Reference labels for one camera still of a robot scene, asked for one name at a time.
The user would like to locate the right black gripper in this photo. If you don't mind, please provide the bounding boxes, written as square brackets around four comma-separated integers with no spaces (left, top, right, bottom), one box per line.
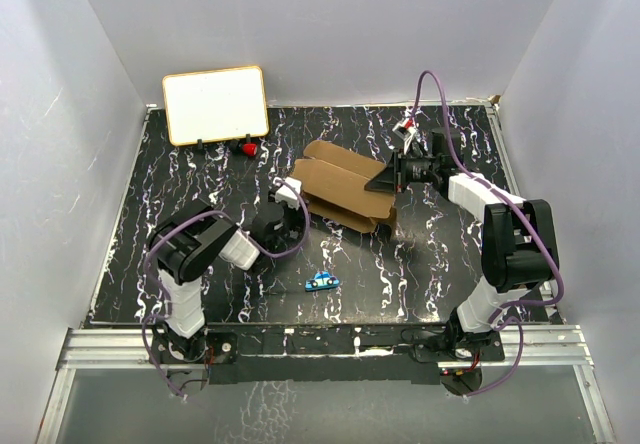
[366,146,441,194]

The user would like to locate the brown cardboard box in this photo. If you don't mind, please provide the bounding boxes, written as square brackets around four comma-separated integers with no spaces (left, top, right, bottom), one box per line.
[291,140,397,234]

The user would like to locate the blue toy car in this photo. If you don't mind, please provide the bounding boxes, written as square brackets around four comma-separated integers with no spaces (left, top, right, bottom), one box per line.
[305,272,340,292]

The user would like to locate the red black stamp toy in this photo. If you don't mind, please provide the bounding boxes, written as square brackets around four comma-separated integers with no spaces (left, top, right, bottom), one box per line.
[235,135,259,158]

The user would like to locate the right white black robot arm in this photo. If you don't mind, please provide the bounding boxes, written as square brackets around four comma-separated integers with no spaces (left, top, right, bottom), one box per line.
[364,119,559,361]

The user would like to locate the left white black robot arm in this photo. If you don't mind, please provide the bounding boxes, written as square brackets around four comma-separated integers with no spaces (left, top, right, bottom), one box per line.
[146,198,307,363]

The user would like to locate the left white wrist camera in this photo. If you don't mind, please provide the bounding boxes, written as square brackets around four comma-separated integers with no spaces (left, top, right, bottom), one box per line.
[271,177,302,210]

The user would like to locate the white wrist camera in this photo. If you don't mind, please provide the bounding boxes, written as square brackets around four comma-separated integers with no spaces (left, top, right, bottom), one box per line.
[271,177,302,210]
[392,118,417,155]

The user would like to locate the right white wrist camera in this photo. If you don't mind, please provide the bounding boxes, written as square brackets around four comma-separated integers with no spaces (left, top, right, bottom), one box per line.
[392,118,417,155]

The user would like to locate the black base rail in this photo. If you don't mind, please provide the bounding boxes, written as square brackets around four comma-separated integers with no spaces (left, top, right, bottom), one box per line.
[143,323,505,385]

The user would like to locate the white board orange frame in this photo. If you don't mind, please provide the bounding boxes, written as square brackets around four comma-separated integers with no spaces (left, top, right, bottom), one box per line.
[162,66,269,147]

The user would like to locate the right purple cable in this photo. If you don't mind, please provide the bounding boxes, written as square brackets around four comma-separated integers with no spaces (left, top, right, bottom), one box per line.
[413,69,565,398]

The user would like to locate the aluminium frame rail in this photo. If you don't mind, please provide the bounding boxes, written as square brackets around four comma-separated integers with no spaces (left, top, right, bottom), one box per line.
[37,325,615,443]

